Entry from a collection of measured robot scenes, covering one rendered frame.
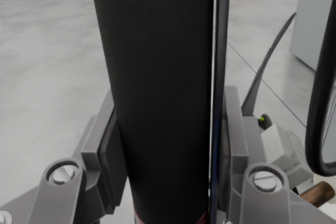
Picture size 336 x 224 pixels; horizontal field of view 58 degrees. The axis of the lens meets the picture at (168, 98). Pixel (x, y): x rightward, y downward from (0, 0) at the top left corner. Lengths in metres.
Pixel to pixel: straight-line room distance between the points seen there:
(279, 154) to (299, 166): 0.04
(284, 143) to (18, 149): 2.23
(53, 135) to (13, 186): 0.51
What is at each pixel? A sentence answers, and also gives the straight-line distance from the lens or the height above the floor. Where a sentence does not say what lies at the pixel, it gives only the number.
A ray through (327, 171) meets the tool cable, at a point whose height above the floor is 1.41.
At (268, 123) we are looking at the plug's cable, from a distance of 0.70.
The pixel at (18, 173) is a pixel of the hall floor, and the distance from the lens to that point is 2.42.
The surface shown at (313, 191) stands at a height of 1.38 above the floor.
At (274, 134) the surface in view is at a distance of 0.64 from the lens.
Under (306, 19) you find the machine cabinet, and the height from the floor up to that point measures 0.46.
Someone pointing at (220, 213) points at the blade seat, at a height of 1.21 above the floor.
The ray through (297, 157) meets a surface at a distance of 0.63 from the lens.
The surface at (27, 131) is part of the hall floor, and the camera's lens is 2.76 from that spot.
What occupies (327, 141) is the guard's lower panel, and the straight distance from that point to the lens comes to 1.90.
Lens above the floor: 1.57
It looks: 34 degrees down
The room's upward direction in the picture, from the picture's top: 4 degrees counter-clockwise
